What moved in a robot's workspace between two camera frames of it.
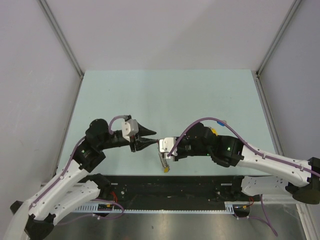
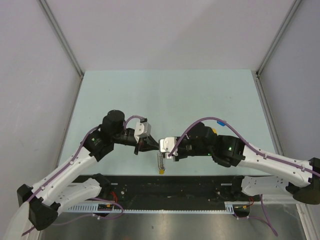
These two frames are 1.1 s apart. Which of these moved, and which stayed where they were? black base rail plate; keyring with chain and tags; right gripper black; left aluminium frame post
Moved: keyring with chain and tags
Stayed: black base rail plate; left aluminium frame post; right gripper black
